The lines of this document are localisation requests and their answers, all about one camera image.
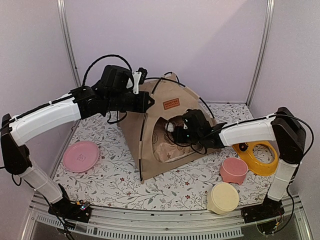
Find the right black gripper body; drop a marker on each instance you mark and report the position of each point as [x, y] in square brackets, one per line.
[192, 137]

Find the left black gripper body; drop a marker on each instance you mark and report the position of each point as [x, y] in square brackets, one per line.
[118, 102]

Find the black tent pole long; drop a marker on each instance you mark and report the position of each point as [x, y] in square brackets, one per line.
[147, 163]

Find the beige fabric pet tent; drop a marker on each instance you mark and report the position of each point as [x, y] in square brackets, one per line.
[176, 101]

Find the white pet cushion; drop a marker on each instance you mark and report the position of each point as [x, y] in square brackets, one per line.
[164, 149]

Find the pink footed pet bowl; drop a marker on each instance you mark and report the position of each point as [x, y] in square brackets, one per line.
[233, 170]

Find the yellow double bowl holder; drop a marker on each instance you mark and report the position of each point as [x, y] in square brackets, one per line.
[247, 152]

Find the cream footed pet bowl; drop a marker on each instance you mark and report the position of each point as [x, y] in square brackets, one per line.
[222, 199]

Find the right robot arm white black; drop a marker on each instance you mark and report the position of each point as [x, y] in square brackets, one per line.
[282, 127]

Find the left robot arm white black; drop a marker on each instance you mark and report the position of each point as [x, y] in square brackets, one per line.
[117, 90]

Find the pink round plate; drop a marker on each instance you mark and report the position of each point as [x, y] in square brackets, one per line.
[81, 156]

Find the floral patterned table mat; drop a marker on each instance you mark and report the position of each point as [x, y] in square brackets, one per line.
[114, 181]

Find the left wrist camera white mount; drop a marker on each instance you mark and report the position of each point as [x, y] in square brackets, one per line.
[138, 79]

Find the left aluminium frame post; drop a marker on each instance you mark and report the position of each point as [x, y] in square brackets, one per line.
[62, 14]

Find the aluminium frame post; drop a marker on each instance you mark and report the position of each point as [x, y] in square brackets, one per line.
[62, 14]
[268, 19]

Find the front aluminium rail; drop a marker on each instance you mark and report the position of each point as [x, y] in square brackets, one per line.
[107, 223]

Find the right aluminium frame post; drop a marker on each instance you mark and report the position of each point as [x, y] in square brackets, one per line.
[268, 19]

